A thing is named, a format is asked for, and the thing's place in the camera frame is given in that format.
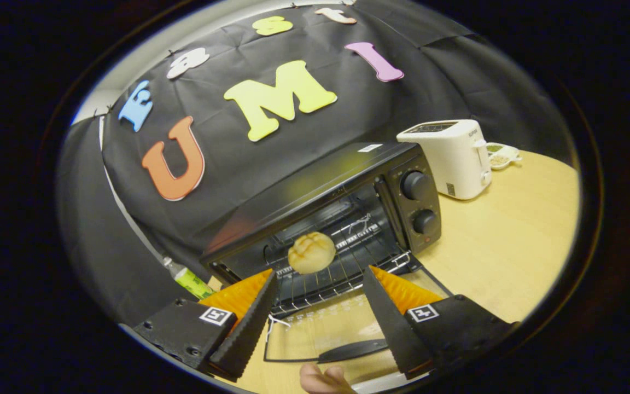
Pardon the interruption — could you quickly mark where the golden bread bun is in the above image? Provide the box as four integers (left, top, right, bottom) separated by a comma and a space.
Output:
288, 231, 336, 275

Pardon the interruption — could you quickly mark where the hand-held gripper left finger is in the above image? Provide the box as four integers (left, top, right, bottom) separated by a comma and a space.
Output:
132, 268, 279, 382

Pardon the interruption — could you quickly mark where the white divided snack dish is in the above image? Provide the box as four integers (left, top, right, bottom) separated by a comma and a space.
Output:
486, 142, 523, 171

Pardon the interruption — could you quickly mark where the black toaster oven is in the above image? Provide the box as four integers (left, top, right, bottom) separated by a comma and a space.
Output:
199, 142, 455, 364

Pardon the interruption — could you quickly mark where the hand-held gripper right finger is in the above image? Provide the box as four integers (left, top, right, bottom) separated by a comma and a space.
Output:
362, 265, 519, 381

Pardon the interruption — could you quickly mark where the white pop-up toaster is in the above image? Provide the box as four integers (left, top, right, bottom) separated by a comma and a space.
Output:
396, 119, 493, 201

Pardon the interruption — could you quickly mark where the black backdrop cloth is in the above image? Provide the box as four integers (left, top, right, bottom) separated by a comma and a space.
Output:
55, 0, 578, 329

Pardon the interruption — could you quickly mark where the green label plastic bottle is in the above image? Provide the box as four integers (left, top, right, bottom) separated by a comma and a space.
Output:
163, 257, 217, 300

